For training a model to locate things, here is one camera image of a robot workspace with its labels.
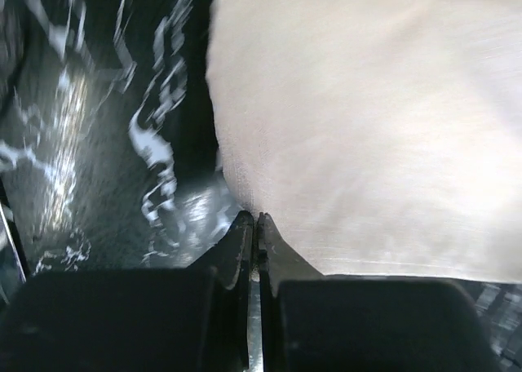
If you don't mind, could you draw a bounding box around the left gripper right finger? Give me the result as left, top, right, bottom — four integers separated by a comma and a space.
255, 213, 325, 371

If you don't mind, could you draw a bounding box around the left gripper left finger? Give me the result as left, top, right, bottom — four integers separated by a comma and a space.
188, 210, 254, 371

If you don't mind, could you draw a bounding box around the beige cloth napkin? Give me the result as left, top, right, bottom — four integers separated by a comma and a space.
206, 0, 521, 283

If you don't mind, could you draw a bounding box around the black marbled table mat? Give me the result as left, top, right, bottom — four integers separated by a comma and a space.
1, 0, 521, 371

